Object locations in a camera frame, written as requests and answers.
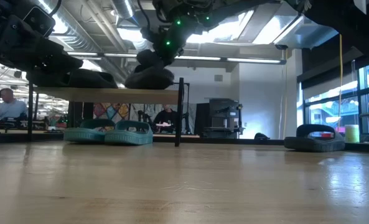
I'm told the person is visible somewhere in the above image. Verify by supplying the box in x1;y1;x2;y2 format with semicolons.
152;104;179;134
0;88;29;121

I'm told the large glass window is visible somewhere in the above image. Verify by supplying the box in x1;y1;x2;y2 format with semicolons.
302;63;369;138

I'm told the long ceiling light strip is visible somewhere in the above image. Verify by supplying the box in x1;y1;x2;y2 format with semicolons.
66;50;139;59
174;55;287;65

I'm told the colourful wall mural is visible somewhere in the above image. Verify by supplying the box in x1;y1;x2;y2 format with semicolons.
92;102;132;124

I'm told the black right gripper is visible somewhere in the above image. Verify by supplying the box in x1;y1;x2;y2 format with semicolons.
142;18;197;63

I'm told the round metal ceiling duct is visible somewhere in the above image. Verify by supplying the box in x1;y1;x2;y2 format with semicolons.
111;0;136;20

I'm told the yellow hanging cable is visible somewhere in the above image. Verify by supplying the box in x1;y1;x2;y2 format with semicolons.
338;33;343;131

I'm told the wooden shelf black frame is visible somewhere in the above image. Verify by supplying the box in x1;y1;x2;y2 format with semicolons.
27;77;191;147

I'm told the black aluminium table frame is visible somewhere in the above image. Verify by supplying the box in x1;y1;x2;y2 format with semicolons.
0;133;369;154

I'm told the green cup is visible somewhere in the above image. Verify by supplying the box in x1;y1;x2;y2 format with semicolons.
344;124;360;144

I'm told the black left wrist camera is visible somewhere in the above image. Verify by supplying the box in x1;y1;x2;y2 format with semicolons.
22;5;57;32

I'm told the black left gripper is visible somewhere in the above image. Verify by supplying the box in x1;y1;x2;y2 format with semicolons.
0;15;84;74

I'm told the green slide sandal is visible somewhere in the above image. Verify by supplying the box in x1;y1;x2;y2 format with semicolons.
104;120;154;146
63;118;116;143

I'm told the black equipment cart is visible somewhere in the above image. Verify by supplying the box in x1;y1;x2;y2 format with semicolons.
195;98;246;139

